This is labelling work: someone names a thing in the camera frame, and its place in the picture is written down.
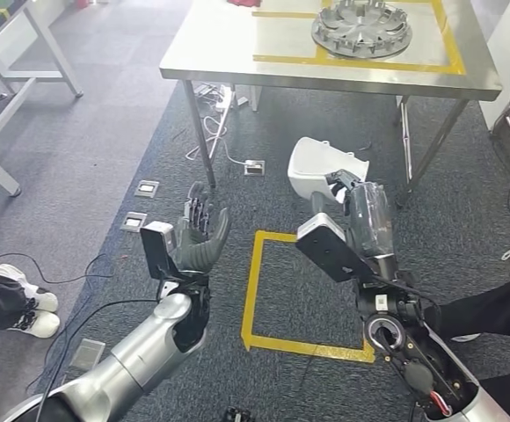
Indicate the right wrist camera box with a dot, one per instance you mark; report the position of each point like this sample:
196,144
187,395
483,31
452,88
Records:
329,250

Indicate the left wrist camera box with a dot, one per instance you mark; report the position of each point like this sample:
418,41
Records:
153,253

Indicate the white power strip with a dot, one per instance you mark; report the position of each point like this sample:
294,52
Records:
225,99

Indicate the metal floor outlet plate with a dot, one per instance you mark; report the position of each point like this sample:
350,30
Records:
254,168
87,355
133,222
146,189

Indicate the stainless steel workbench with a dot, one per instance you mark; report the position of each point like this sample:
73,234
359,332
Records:
220,46

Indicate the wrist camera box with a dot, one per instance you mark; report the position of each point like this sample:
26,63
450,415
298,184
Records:
153,253
329,250

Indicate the yellow floor tape square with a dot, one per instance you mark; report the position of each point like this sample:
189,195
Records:
251,291

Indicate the green top white table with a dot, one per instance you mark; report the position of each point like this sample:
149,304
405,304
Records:
4,23

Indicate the black robot torso piece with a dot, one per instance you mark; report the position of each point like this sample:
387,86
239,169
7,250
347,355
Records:
236,416

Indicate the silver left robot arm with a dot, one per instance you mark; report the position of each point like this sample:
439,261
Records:
150,349

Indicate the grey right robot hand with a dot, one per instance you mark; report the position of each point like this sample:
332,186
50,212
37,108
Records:
369,221

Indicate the grey plastic wheel cover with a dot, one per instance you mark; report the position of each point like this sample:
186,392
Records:
360,29

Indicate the red crumpled cloth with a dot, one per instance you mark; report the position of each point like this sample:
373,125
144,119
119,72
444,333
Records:
244,2

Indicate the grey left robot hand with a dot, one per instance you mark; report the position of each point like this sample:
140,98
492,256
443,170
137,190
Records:
198,250

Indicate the white side desk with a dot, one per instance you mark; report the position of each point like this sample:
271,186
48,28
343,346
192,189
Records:
505,46

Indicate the white curved plastic part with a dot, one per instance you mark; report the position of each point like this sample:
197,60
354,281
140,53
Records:
316,163

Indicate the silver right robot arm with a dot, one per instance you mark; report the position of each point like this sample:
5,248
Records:
413,361

